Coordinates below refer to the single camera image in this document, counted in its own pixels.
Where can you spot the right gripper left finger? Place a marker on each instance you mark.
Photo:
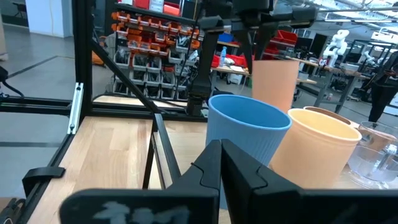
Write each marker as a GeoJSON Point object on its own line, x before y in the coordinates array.
{"type": "Point", "coordinates": [192, 189]}

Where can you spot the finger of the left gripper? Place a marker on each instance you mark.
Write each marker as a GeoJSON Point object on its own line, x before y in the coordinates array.
{"type": "Point", "coordinates": [247, 49]}
{"type": "Point", "coordinates": [269, 43]}

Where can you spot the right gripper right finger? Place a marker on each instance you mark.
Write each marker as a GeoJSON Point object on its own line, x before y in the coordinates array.
{"type": "Point", "coordinates": [267, 199]}

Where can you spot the tall peach plastic cup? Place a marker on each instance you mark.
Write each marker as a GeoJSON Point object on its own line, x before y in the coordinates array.
{"type": "Point", "coordinates": [275, 84]}

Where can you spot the blue ribbed cup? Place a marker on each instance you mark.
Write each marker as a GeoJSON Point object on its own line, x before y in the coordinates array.
{"type": "Point", "coordinates": [245, 124]}

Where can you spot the clear glass mug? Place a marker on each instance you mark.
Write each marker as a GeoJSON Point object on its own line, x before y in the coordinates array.
{"type": "Point", "coordinates": [373, 165]}

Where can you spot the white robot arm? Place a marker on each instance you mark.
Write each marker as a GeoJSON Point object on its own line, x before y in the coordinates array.
{"type": "Point", "coordinates": [337, 43]}

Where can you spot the red storage bins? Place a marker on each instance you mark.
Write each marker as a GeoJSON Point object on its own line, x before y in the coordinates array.
{"type": "Point", "coordinates": [280, 39]}

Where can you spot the blue plastic bottle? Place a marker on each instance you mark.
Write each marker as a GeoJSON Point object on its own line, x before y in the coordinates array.
{"type": "Point", "coordinates": [223, 56]}

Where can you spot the wooden workbench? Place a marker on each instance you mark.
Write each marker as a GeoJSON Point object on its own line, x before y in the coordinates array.
{"type": "Point", "coordinates": [329, 70]}

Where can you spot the parts bin rack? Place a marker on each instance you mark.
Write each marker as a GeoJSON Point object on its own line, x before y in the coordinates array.
{"type": "Point", "coordinates": [149, 56]}

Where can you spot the person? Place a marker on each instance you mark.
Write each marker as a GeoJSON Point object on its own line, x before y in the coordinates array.
{"type": "Point", "coordinates": [384, 87]}

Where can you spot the wooden shelf with black frame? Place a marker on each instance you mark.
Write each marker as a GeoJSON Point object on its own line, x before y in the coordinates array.
{"type": "Point", "coordinates": [183, 146]}

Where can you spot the silver frame bracket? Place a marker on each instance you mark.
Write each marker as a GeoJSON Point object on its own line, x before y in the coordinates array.
{"type": "Point", "coordinates": [75, 109]}

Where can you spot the black frame clip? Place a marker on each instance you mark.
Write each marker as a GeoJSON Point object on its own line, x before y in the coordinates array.
{"type": "Point", "coordinates": [43, 177]}

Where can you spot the black table frame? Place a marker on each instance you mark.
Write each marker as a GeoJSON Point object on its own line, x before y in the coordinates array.
{"type": "Point", "coordinates": [84, 56]}

